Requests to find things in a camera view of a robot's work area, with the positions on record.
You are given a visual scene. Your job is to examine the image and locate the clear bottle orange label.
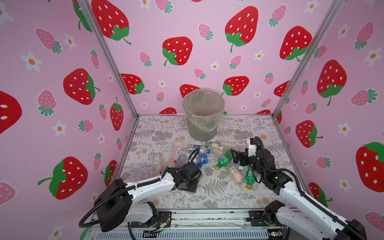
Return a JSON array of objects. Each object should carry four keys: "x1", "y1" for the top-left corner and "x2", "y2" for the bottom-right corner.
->
[{"x1": 228, "y1": 165, "x2": 244, "y2": 185}]

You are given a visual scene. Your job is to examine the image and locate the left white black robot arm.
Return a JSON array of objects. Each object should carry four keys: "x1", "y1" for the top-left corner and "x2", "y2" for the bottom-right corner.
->
[{"x1": 79, "y1": 148, "x2": 202, "y2": 232}]

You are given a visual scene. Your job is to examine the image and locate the small clear bottle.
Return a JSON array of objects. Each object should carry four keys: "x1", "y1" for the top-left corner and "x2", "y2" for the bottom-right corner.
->
[{"x1": 152, "y1": 153, "x2": 164, "y2": 176}]

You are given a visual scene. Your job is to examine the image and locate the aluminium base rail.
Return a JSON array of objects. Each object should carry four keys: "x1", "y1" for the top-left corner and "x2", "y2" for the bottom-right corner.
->
[{"x1": 84, "y1": 209, "x2": 303, "y2": 240}]

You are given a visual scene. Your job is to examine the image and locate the small bottle blue label upper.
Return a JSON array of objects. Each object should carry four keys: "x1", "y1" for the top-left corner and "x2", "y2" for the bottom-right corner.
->
[{"x1": 187, "y1": 145, "x2": 211, "y2": 154}]

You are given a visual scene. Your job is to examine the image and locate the clear plastic bin liner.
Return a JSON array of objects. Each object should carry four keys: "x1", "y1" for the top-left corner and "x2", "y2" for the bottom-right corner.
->
[{"x1": 182, "y1": 87, "x2": 226, "y2": 135}]

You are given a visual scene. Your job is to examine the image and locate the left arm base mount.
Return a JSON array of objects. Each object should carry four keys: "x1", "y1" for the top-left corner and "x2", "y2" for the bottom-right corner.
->
[{"x1": 145, "y1": 211, "x2": 172, "y2": 229}]

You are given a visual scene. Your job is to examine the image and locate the clear bottle bird label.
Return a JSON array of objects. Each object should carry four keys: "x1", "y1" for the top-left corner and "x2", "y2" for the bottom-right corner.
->
[{"x1": 205, "y1": 142, "x2": 225, "y2": 155}]

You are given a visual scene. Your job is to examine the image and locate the grey mesh waste bin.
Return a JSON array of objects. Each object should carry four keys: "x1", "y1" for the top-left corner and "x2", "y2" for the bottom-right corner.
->
[{"x1": 182, "y1": 88, "x2": 226, "y2": 142}]

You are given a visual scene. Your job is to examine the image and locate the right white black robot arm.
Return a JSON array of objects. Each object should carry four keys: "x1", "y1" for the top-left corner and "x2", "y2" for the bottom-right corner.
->
[{"x1": 231, "y1": 137, "x2": 367, "y2": 240}]

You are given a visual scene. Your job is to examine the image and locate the small bottle blue label lower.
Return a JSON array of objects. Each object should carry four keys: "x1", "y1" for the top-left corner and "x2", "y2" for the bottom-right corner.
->
[{"x1": 197, "y1": 154, "x2": 220, "y2": 165}]

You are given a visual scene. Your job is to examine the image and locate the green bottle yellow cap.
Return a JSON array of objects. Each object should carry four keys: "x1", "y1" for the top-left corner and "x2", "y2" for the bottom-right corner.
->
[
  {"x1": 246, "y1": 167, "x2": 256, "y2": 190},
  {"x1": 215, "y1": 150, "x2": 233, "y2": 171}
]

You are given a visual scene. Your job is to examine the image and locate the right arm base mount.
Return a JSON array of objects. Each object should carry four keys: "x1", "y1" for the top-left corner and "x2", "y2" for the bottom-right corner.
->
[{"x1": 246, "y1": 211, "x2": 283, "y2": 227}]

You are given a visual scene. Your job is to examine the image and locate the small bottle blue label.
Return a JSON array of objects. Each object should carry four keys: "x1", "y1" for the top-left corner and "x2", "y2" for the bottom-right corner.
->
[
  {"x1": 187, "y1": 145, "x2": 211, "y2": 154},
  {"x1": 197, "y1": 154, "x2": 220, "y2": 165}
]

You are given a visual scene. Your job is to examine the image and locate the clear bottle red cap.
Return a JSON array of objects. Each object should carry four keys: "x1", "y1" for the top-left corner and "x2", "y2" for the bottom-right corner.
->
[{"x1": 169, "y1": 142, "x2": 183, "y2": 167}]

